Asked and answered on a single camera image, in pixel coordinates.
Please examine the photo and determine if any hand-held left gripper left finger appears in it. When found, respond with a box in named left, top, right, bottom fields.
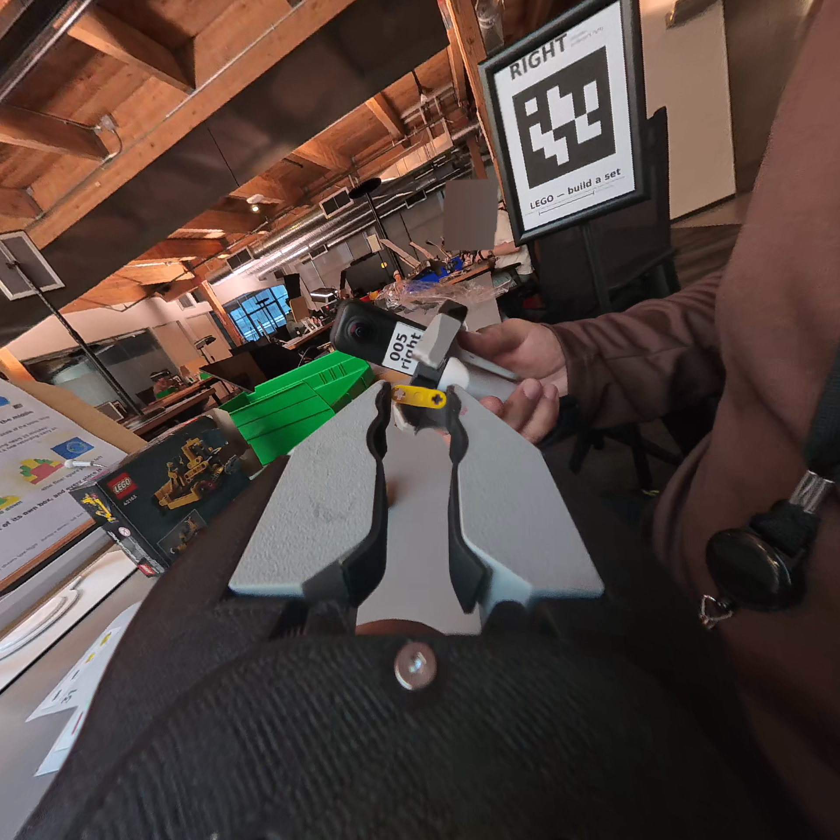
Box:
left=227, top=381, right=395, bottom=608

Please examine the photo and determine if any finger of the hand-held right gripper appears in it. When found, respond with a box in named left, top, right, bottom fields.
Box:
left=418, top=313, right=464, bottom=371

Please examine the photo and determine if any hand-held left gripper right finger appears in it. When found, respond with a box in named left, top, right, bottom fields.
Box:
left=444, top=387, right=605, bottom=614

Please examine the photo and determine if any person's right forearm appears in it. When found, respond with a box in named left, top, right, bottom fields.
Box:
left=545, top=266, right=739, bottom=431

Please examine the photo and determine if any black lego set box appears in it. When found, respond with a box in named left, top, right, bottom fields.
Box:
left=68, top=412, right=263, bottom=578

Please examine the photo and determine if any person's right hand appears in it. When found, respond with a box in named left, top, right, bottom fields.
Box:
left=457, top=319, right=569, bottom=445

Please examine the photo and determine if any cluttered background workbench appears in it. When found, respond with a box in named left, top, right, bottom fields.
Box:
left=341, top=239, right=532, bottom=316

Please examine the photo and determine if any green plastic bin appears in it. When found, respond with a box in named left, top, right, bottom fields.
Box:
left=227, top=352, right=375, bottom=463

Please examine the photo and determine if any black floor lamp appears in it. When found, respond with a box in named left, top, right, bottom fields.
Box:
left=348, top=177, right=395, bottom=290

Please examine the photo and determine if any black sign stand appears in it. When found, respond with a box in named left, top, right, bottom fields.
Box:
left=577, top=220, right=624, bottom=316

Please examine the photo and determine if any black badge reel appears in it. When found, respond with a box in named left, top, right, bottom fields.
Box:
left=698, top=469, right=836, bottom=632

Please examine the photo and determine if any person's brown sweater torso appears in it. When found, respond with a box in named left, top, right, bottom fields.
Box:
left=650, top=0, right=840, bottom=840

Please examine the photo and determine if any framed marker sign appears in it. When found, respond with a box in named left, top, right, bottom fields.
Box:
left=478, top=0, right=653, bottom=245

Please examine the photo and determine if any instruction poster board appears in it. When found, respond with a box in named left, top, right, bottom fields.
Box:
left=0, top=378, right=129, bottom=595

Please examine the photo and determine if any white instruction sheet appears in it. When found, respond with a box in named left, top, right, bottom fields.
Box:
left=26, top=602, right=142, bottom=778

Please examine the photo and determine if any small framed sign on pole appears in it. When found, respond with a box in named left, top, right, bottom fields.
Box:
left=0, top=230, right=148, bottom=434

